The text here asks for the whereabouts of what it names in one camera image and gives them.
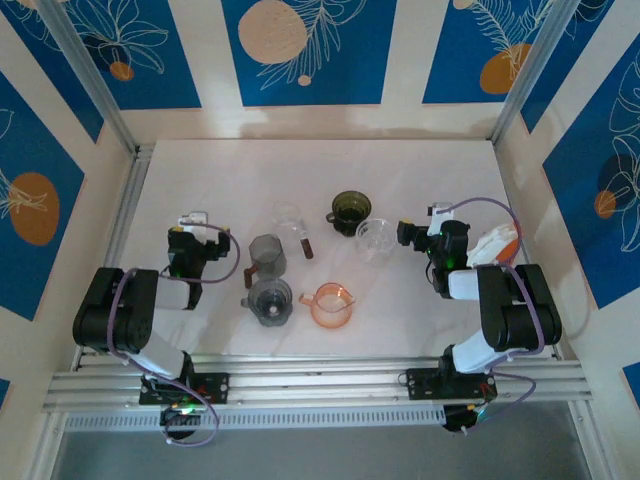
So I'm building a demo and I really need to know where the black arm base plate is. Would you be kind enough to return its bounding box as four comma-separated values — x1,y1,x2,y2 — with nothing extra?
405,367,499,401
138,372,231,406

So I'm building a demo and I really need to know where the slotted grey cable duct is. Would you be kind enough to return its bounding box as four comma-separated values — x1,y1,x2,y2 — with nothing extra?
64,407,446,431

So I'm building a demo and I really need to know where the clear glass server brown handle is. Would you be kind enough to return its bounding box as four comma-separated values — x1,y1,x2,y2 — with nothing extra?
272,200,315,260

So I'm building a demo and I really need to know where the grey coffee dripper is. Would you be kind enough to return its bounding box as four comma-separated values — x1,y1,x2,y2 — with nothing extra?
241,277,294,329

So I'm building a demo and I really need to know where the black connector unit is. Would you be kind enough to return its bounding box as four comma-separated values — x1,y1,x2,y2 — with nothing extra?
159,405,201,442
442,403,489,435

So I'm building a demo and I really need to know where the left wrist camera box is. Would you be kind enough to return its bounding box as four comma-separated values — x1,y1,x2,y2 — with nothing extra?
177,210,210,236

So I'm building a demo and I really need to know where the clear coffee dripper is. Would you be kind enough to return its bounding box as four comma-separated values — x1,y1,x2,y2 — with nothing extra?
355,217,394,265

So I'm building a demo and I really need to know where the green coffee dripper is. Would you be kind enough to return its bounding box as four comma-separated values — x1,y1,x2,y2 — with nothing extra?
324,190,373,237

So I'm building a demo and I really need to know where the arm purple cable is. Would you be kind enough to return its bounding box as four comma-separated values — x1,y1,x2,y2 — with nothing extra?
434,197,546,436
107,223,242,449

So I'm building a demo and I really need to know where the aluminium mounting rail beam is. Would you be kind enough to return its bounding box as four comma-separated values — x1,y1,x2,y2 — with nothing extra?
42,355,594,414

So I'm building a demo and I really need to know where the aluminium frame post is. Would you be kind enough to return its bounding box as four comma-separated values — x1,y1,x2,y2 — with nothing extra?
37,0,141,154
489,0,571,146

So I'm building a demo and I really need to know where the orange coffee dripper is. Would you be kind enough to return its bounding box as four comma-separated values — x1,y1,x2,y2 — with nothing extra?
298,282,357,330

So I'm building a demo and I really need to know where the grey glass server brown handle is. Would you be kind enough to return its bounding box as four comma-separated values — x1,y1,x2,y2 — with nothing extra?
243,234,287,290

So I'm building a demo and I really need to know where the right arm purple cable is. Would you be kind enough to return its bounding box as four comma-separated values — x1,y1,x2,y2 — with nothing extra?
434,197,546,436

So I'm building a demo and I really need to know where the coffee filter pack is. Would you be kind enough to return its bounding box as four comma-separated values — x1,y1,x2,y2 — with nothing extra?
467,223,519,269

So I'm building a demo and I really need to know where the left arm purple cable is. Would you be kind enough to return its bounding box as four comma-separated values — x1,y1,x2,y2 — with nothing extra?
107,223,242,449

